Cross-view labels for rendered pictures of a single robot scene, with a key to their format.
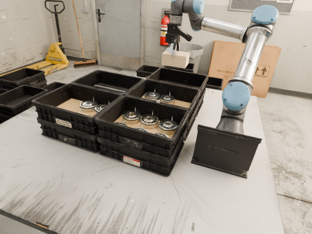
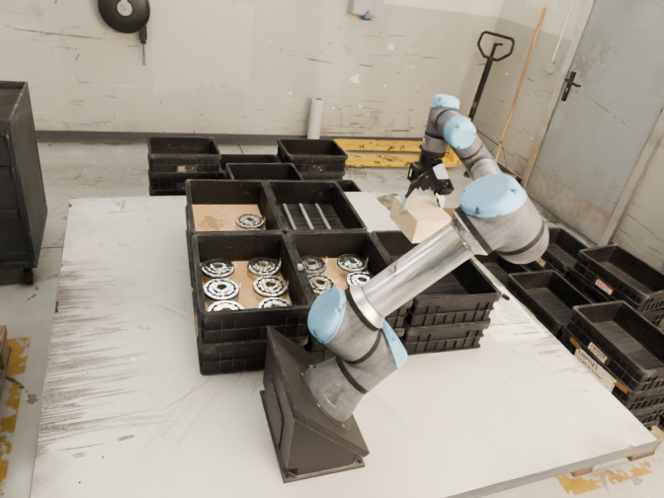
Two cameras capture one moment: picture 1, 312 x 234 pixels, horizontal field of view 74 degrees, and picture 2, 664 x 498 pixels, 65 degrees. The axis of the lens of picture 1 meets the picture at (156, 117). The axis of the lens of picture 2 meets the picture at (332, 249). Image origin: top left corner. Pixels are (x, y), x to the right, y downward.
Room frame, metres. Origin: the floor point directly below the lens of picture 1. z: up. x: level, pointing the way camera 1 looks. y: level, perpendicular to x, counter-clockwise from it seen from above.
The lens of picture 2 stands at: (0.25, -1.03, 1.79)
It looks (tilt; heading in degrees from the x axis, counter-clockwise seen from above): 31 degrees down; 49
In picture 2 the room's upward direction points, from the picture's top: 10 degrees clockwise
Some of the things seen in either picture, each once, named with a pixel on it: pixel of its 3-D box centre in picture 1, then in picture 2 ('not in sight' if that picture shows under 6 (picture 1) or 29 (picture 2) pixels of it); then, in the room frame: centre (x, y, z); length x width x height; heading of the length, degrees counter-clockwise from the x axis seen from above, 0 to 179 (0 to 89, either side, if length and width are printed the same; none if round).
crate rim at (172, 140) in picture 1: (144, 116); (248, 271); (0.90, 0.06, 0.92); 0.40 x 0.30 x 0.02; 70
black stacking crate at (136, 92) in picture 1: (164, 100); (342, 281); (1.18, -0.04, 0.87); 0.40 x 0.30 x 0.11; 70
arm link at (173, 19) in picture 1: (175, 19); (434, 142); (1.40, -0.09, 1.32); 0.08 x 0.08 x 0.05
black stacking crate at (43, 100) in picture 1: (81, 107); (230, 218); (1.04, 0.43, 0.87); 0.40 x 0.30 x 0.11; 70
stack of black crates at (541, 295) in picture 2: not in sight; (544, 322); (2.46, -0.17, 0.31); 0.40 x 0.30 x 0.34; 73
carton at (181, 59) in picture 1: (175, 58); (420, 217); (1.39, -0.11, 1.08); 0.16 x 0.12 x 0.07; 73
